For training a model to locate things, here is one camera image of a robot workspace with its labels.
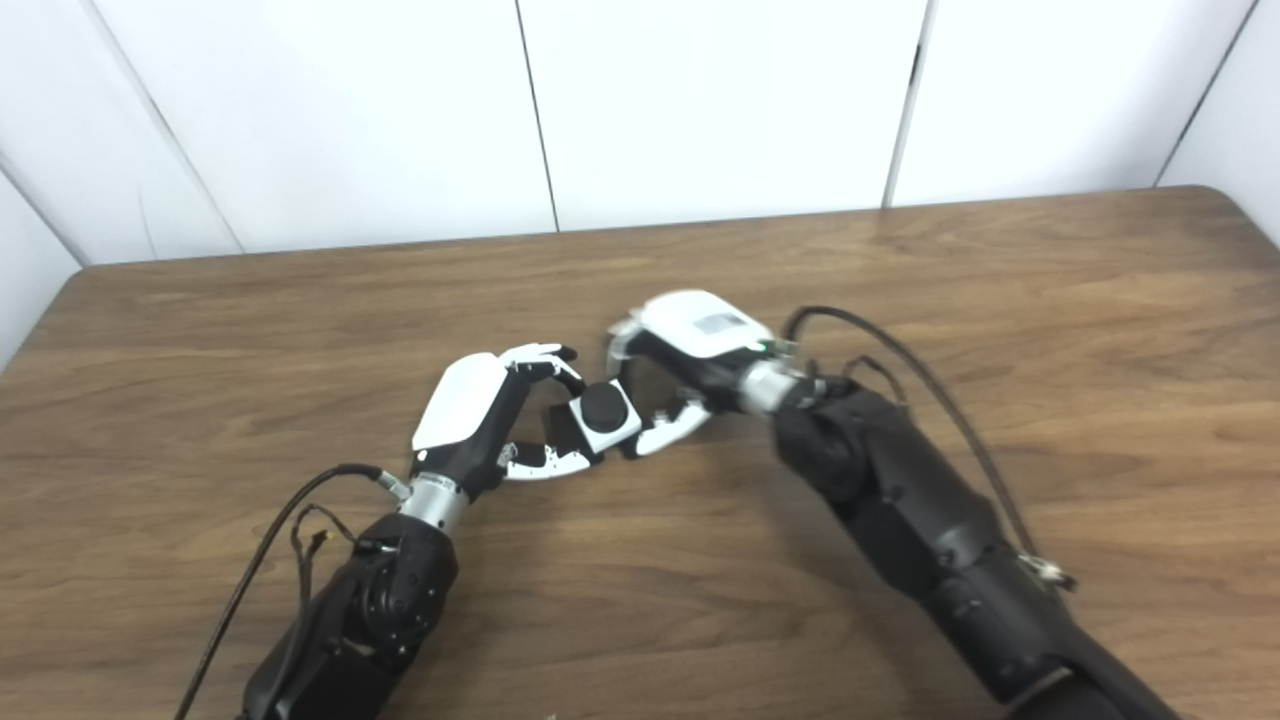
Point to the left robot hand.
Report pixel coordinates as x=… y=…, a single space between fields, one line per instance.
x=465 y=410

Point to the black peg with square base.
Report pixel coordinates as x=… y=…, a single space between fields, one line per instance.
x=603 y=405

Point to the white square piece with hole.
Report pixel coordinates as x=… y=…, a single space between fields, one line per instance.
x=622 y=432

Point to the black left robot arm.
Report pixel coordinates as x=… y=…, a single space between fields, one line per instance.
x=370 y=610

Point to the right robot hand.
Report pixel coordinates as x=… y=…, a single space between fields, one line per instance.
x=700 y=335

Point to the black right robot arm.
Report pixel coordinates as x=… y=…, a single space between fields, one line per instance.
x=920 y=530

